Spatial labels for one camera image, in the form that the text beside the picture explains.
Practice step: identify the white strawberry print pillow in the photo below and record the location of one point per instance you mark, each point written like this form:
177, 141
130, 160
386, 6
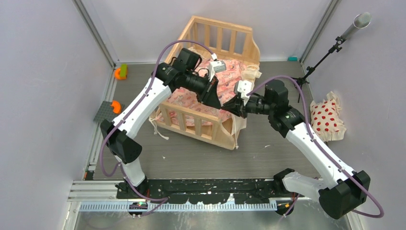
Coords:
325, 120

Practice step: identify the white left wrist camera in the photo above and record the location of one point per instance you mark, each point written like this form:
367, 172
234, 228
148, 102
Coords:
215, 67

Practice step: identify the grey building block plate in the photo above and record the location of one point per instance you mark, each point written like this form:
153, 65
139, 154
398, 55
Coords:
105, 112

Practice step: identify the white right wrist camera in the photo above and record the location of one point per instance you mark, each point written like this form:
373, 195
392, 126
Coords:
242, 88

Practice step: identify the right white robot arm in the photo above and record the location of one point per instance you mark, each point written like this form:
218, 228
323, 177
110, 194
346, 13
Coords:
341, 189

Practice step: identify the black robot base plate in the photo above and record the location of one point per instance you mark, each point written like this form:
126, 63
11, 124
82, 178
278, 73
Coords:
212, 191

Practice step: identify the orange and green toy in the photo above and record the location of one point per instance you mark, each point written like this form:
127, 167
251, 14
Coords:
121, 72

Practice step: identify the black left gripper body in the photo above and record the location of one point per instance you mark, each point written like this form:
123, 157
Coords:
202, 86

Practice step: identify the orange arch toy block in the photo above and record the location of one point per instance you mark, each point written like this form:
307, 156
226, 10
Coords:
116, 107

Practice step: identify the wooden slatted pet bed frame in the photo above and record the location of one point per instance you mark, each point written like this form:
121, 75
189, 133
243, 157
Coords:
205, 36

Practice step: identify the pink unicorn print cushion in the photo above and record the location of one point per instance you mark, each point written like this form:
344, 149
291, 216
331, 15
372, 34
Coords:
181, 112

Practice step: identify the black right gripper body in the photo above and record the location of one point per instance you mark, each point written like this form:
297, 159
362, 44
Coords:
257, 105

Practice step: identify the microphone on black stand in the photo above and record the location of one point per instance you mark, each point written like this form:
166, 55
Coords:
361, 21

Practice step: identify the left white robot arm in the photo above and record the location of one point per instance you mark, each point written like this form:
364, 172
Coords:
119, 134

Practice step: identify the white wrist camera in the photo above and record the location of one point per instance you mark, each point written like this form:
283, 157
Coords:
242, 88
215, 67

